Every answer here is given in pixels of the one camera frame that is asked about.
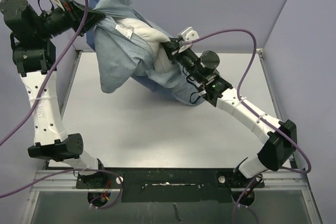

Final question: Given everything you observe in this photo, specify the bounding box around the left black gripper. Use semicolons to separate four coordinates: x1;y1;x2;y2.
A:
33;0;104;40

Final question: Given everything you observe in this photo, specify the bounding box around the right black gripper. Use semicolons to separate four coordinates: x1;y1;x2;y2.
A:
163;37;205;83

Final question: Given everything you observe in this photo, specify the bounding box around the white pillow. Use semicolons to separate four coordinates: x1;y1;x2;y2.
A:
117;18;175;74

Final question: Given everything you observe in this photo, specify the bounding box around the blue pillowcase with fish print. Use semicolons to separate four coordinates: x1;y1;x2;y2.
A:
86;0;204;106

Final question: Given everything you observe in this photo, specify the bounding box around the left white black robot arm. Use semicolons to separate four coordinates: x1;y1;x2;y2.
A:
1;0;108;188

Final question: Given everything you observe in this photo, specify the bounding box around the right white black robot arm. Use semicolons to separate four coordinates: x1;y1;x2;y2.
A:
162;39;297;187

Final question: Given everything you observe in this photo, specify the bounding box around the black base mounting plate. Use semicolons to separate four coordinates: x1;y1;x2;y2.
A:
76;168;265;205

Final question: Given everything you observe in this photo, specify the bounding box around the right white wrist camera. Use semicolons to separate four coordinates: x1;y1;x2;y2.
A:
178;27;200;46

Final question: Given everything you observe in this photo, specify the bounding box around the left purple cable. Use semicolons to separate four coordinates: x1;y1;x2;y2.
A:
0;0;124;210

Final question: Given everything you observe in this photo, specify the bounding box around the purple cable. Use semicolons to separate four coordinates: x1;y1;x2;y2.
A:
0;0;124;210
182;28;313;224

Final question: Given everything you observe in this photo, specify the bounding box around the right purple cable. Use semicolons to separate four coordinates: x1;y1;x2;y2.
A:
182;28;313;224

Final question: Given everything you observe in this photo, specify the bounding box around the aluminium frame rail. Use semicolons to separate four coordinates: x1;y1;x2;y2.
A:
30;168;309;193

